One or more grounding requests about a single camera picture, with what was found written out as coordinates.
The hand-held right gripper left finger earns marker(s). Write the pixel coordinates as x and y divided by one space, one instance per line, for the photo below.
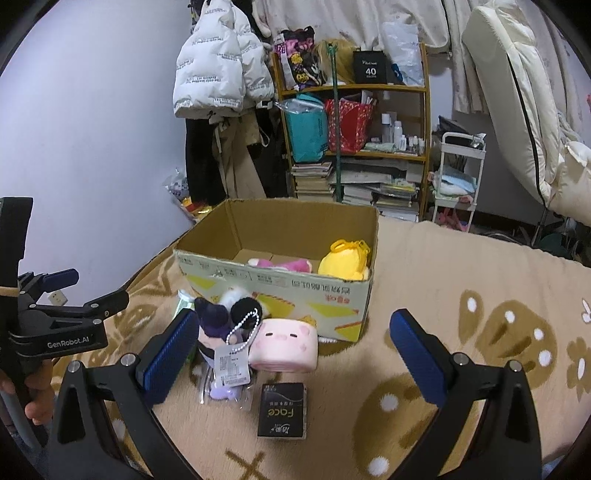
168 355

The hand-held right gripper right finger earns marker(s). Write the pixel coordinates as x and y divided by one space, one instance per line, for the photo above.
415 360

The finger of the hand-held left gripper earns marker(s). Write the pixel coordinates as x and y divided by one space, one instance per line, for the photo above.
101 304
62 279

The green packet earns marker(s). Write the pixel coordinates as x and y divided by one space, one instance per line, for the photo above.
181 304

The purple black plush toy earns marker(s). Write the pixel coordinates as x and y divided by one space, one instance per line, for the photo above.
210 321

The pink square plush toy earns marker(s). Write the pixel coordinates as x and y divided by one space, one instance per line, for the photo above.
286 344

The black tissue packet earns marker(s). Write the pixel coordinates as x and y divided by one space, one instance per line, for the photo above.
281 410

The cardboard box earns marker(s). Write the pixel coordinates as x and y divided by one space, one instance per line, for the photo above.
277 226

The person's left hand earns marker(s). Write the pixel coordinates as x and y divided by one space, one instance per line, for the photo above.
39 397

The beige printed blanket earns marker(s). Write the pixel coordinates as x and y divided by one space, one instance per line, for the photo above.
351 383

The yellow plush toy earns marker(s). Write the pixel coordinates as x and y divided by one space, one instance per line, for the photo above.
339 265

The clear plastic bag of toys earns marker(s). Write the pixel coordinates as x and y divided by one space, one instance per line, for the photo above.
178 187

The pile of books and papers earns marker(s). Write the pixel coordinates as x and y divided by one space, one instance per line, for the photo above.
383 194

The black coat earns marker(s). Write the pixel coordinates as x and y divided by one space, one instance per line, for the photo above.
203 161

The light blue cloth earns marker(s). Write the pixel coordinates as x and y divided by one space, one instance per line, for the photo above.
455 182

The beige garment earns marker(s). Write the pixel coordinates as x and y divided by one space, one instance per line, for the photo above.
240 161

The stack of books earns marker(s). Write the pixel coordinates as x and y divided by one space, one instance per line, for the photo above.
311 180

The white rolling cart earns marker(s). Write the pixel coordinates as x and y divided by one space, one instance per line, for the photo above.
461 150

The black hanging garment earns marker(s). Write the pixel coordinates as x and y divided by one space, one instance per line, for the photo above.
272 166

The group of cosmetic bottles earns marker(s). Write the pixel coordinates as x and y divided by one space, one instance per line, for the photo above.
397 131

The black bag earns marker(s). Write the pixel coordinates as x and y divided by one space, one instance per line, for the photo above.
455 129

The green pole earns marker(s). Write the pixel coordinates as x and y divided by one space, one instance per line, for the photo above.
338 138

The red bag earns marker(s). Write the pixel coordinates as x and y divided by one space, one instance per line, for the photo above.
353 129

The teal bag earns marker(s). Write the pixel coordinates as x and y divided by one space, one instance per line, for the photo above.
304 134

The white puffer jacket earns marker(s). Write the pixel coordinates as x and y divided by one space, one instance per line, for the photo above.
217 60

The wooden shelf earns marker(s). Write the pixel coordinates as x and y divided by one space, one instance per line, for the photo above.
369 88

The black box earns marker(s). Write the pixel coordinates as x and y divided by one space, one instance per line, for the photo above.
369 69

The yellow wig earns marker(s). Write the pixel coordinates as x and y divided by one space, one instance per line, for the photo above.
346 64

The colourful printed bag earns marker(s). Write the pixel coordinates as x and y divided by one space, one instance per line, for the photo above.
298 60

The white plastic bag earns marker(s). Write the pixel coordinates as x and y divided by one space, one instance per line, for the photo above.
404 46

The cream folded mattress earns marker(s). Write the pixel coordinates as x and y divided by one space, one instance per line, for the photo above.
498 55

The pale patterned curtain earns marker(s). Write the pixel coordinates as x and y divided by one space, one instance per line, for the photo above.
351 23

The white wall socket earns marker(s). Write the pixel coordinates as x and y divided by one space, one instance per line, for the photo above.
57 297

